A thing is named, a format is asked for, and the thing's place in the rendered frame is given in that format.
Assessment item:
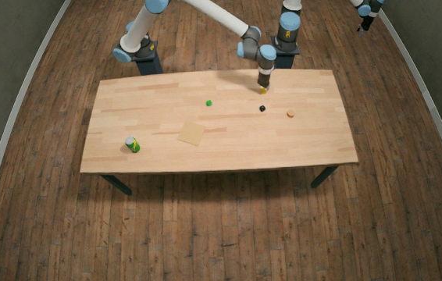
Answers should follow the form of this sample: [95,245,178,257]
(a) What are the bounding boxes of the tan mat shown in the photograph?
[176,120,207,148]

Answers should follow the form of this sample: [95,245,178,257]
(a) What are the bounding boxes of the wooden table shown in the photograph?
[79,69,360,197]

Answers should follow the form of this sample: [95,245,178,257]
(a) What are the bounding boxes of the green can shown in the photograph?
[124,135,141,155]

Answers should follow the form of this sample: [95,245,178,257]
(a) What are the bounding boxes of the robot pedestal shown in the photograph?
[269,37,301,70]
[130,41,164,76]

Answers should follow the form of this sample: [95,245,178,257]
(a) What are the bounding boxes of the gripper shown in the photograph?
[360,15,375,32]
[258,73,273,91]

